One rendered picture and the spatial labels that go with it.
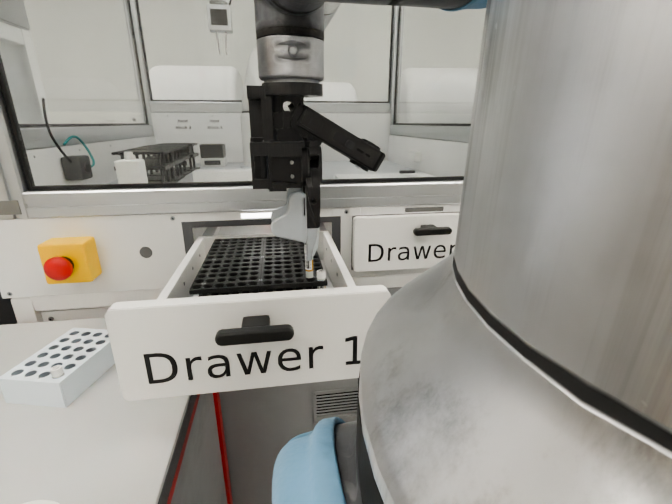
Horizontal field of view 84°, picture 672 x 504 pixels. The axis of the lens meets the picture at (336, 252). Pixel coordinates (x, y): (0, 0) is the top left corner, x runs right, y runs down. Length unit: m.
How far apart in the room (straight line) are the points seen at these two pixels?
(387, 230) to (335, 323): 0.35
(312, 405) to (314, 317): 0.55
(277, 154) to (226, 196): 0.28
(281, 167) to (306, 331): 0.19
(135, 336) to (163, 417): 0.14
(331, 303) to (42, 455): 0.35
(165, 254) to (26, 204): 0.23
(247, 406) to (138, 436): 0.44
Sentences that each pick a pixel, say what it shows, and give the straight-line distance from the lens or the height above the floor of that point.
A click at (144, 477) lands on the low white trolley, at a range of 0.48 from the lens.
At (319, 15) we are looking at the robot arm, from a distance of 0.46.
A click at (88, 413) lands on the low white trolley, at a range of 0.59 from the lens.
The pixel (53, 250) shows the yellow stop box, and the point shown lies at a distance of 0.77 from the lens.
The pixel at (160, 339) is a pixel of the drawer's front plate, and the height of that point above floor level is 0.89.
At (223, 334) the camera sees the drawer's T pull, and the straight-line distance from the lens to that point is 0.38.
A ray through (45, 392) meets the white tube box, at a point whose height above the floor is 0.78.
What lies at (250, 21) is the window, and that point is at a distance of 0.73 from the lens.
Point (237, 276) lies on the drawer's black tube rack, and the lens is 0.53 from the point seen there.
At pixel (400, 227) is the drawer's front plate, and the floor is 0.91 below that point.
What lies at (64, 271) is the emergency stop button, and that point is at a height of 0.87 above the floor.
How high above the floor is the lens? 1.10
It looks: 19 degrees down
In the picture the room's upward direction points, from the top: straight up
